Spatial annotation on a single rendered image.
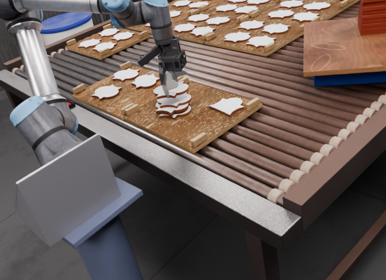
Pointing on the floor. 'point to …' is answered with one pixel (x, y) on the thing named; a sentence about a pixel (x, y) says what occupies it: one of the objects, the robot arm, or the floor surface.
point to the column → (108, 240)
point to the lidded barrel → (64, 26)
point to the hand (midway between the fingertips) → (170, 89)
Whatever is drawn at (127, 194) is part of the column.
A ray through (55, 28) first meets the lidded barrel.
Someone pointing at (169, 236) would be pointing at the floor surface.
